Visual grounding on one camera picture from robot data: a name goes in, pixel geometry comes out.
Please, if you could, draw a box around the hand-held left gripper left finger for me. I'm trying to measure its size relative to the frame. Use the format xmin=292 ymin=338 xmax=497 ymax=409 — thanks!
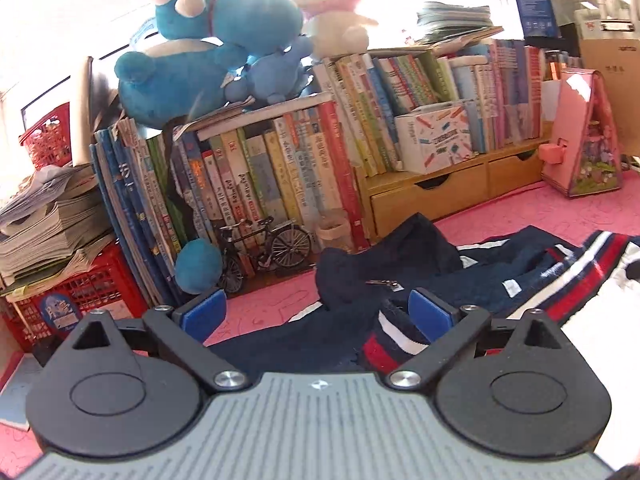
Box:
xmin=70 ymin=287 xmax=251 ymax=393

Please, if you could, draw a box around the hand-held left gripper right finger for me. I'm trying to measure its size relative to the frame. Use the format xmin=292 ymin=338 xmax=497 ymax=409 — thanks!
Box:
xmin=387 ymin=287 xmax=563 ymax=391

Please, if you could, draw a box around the navy and white jacket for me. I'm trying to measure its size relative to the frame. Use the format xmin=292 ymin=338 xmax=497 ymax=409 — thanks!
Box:
xmin=205 ymin=212 xmax=640 ymax=480

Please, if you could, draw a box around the blue plush ball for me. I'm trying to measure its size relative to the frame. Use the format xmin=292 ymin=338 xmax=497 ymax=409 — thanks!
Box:
xmin=175 ymin=239 xmax=224 ymax=295

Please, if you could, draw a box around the miniature bicycle model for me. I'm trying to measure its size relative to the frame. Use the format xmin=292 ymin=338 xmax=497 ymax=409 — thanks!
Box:
xmin=212 ymin=216 xmax=314 ymax=295

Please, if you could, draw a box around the wooden drawer shelf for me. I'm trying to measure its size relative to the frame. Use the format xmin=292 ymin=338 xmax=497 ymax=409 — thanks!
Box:
xmin=357 ymin=135 xmax=557 ymax=254

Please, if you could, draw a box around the beige small pot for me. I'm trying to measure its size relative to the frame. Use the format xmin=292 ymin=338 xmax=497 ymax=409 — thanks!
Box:
xmin=315 ymin=210 xmax=357 ymax=254

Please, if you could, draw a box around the red plastic crate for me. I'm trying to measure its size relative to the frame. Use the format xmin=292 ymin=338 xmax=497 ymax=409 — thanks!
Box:
xmin=0 ymin=240 xmax=151 ymax=354

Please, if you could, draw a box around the row of colourful picture books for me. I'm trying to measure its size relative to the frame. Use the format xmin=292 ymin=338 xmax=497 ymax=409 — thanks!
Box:
xmin=90 ymin=100 xmax=372 ymax=307

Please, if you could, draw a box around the white box with pencil print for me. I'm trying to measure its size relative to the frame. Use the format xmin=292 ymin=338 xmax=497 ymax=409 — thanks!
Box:
xmin=394 ymin=100 xmax=477 ymax=174

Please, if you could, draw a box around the stack of papers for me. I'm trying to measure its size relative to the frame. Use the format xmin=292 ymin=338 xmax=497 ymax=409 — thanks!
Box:
xmin=0 ymin=165 xmax=119 ymax=294

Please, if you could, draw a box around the light blue booklet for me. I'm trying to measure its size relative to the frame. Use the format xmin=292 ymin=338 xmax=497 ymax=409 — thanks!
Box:
xmin=0 ymin=355 xmax=47 ymax=432

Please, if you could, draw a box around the row of thin books in rack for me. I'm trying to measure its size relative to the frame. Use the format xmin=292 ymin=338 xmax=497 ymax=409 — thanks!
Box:
xmin=312 ymin=50 xmax=462 ymax=177

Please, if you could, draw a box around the pink toy house box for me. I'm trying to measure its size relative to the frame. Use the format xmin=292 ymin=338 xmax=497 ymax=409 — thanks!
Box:
xmin=539 ymin=69 xmax=625 ymax=199

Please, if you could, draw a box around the row of pink and blue books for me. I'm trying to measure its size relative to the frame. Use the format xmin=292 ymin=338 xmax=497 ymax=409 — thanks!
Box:
xmin=447 ymin=40 xmax=557 ymax=154

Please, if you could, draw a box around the grey framed board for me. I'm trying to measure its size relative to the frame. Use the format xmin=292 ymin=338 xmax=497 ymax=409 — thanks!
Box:
xmin=70 ymin=55 xmax=122 ymax=167

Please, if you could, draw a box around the red plastic basket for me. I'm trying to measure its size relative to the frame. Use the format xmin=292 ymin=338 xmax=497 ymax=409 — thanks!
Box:
xmin=19 ymin=102 xmax=74 ymax=171

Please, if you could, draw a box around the blue bear plush toy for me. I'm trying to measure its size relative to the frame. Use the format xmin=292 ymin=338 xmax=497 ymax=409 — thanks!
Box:
xmin=114 ymin=40 xmax=251 ymax=131

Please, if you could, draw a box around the stack of striped booklets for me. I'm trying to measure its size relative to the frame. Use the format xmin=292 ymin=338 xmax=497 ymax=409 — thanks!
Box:
xmin=414 ymin=1 xmax=504 ymax=54

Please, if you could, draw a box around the blue cat plush toy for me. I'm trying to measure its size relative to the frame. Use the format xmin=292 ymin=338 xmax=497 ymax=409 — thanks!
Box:
xmin=152 ymin=0 xmax=315 ymax=107

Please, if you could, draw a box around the cardboard box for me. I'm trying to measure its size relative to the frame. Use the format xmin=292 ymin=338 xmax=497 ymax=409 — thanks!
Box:
xmin=579 ymin=39 xmax=640 ymax=156

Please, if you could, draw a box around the pink and white bunny plush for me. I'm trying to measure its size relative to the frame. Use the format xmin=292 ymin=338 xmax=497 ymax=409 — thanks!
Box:
xmin=285 ymin=0 xmax=380 ymax=59

